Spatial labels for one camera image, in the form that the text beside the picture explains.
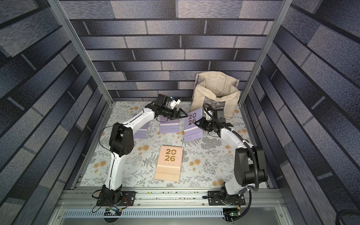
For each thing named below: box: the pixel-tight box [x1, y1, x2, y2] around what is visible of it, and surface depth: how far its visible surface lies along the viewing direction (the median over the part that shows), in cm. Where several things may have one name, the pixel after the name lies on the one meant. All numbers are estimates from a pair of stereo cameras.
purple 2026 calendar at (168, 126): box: [158, 114, 180, 134], surface depth 107 cm
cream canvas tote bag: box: [190, 71, 241, 118], surface depth 102 cm
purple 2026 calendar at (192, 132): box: [183, 107, 203, 143], surface depth 91 cm
